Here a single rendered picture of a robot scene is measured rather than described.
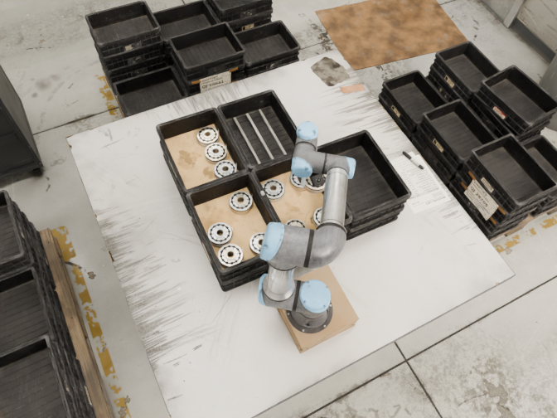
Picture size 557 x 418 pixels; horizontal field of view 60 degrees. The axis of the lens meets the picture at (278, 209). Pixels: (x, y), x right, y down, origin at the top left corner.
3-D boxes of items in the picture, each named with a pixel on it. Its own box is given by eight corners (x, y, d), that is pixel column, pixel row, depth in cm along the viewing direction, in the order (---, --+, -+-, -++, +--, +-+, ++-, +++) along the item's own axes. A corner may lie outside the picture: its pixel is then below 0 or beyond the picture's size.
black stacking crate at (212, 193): (287, 257, 203) (289, 245, 193) (222, 284, 195) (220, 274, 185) (249, 185, 220) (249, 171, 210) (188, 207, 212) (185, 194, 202)
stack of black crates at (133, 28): (156, 52, 352) (144, -2, 313) (171, 80, 340) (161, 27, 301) (102, 69, 341) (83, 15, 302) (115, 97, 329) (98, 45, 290)
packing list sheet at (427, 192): (453, 198, 236) (454, 198, 236) (415, 216, 230) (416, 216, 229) (415, 149, 250) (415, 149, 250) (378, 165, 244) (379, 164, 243)
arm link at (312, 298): (325, 321, 182) (330, 313, 170) (290, 314, 183) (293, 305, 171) (329, 291, 188) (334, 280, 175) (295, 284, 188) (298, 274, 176)
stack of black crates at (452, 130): (478, 176, 313) (502, 143, 283) (441, 192, 305) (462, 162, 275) (441, 132, 330) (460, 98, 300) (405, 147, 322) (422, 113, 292)
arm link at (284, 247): (293, 316, 182) (310, 259, 135) (255, 308, 183) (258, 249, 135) (298, 286, 188) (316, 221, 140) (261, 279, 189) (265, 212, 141)
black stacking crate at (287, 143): (307, 163, 228) (309, 148, 218) (249, 184, 220) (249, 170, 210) (271, 105, 245) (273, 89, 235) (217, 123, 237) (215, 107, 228)
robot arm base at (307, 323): (335, 314, 194) (339, 308, 185) (306, 336, 189) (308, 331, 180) (312, 284, 199) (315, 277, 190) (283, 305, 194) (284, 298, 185)
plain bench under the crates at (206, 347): (457, 321, 278) (515, 274, 217) (200, 463, 234) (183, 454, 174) (321, 125, 346) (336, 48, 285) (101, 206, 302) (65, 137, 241)
